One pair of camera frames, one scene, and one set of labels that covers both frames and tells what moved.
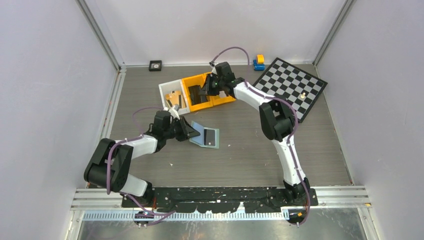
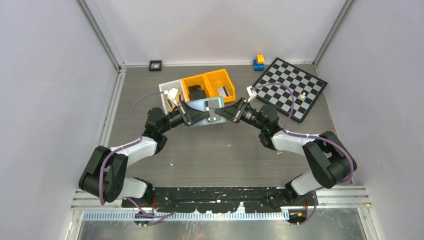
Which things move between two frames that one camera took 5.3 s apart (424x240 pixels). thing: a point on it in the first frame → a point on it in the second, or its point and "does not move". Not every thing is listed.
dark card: x=209 y=135 → x=213 y=104
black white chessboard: x=299 y=88 does not move
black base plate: x=219 y=200 does not move
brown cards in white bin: x=174 y=98 does not move
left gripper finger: x=192 y=133 → x=194 y=115
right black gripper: x=209 y=91 → x=235 y=112
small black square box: x=155 y=65 does not move
